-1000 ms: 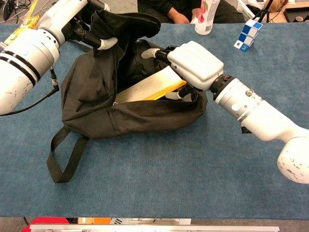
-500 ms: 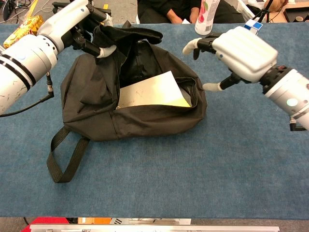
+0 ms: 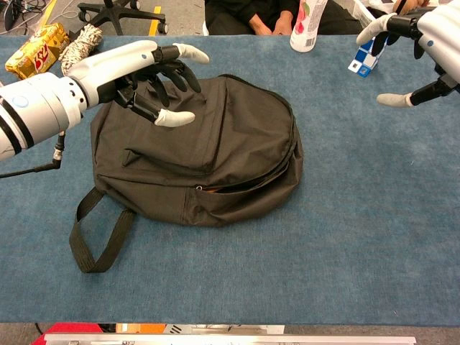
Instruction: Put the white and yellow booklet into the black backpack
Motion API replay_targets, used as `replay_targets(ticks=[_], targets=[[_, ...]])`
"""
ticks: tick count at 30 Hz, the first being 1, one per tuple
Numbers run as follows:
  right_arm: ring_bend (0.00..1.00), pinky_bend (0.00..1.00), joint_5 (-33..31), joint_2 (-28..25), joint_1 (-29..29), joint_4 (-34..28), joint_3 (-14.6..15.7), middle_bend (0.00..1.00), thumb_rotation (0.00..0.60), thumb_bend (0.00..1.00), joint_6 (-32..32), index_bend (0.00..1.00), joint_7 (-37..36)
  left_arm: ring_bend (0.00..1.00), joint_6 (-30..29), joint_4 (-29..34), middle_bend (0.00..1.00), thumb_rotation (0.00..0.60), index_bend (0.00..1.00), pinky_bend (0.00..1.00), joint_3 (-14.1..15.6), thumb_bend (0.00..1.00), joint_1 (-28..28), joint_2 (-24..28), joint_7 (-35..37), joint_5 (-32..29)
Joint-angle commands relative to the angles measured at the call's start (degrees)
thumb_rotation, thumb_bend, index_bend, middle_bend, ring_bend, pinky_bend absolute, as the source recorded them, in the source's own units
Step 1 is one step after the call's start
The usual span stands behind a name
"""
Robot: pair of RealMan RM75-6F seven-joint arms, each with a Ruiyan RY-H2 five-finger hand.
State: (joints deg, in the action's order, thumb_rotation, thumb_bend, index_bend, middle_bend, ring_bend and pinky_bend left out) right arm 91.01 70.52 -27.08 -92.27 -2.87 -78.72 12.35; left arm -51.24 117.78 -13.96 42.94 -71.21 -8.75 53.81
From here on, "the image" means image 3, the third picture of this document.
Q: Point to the black fabric backpack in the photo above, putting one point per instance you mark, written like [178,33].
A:
[215,143]

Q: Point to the aluminium profile rail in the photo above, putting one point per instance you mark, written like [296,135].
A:
[230,339]

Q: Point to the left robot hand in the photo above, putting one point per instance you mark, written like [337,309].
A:
[115,68]

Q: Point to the red panel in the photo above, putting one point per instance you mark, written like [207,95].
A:
[68,330]

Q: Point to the person in black clothes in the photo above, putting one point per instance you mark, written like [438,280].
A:
[237,14]

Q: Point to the blue felt table mat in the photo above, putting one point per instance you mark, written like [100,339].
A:
[323,215]

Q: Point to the robot torso base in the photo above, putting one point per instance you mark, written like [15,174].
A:
[201,328]

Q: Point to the white bottle with pink print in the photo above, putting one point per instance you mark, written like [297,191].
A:
[305,28]

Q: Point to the white mesh basket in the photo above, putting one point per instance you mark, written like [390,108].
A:
[364,10]

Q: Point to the yellow snack package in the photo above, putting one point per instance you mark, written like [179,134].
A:
[32,57]

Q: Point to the blue white twist cube puzzle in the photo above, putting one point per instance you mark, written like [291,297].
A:
[363,63]

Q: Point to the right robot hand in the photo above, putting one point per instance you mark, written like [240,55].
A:
[442,36]

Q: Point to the black office chair base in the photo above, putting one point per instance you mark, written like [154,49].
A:
[118,14]

